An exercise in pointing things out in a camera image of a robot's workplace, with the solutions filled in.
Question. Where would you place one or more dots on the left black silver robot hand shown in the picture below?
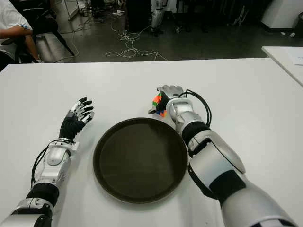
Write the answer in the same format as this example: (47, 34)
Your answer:
(70, 126)

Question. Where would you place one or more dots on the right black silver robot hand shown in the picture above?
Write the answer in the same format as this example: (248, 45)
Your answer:
(171, 91)

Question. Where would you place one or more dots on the multicoloured Rubik's cube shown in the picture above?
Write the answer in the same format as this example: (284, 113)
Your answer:
(156, 99)

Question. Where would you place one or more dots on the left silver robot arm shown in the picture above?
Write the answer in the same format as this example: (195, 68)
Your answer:
(55, 154)

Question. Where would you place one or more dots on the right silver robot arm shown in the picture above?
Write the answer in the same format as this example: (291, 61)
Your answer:
(213, 156)

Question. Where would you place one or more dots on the dark brown round plate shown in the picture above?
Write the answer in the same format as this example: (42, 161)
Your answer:
(139, 160)

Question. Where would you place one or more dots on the white humanoid robot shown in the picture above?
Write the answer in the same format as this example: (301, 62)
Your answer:
(156, 16)

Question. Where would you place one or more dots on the black cabinet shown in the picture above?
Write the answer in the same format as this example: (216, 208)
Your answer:
(138, 14)

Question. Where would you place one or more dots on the white power strip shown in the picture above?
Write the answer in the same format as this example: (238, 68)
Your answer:
(118, 13)

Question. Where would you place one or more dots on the black office chair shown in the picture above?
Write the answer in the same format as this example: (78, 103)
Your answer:
(45, 24)

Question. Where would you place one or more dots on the white side table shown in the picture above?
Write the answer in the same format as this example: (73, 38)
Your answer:
(277, 56)

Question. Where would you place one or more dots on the white low cabinet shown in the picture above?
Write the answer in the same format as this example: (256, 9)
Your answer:
(73, 9)

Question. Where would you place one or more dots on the person in white shirt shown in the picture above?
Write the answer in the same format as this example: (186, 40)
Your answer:
(9, 14)

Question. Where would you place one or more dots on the white paper sheet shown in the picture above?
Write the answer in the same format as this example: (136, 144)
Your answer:
(296, 56)

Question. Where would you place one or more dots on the white column with black base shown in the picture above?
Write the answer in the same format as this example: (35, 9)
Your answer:
(279, 11)

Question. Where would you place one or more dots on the grey folding metal frame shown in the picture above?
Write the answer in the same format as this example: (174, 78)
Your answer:
(241, 14)

